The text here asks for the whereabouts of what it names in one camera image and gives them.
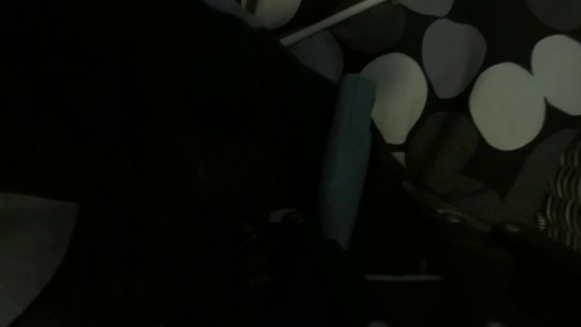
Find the black duvet with grey dots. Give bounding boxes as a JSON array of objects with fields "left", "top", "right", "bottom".
[{"left": 207, "top": 0, "right": 581, "bottom": 247}]

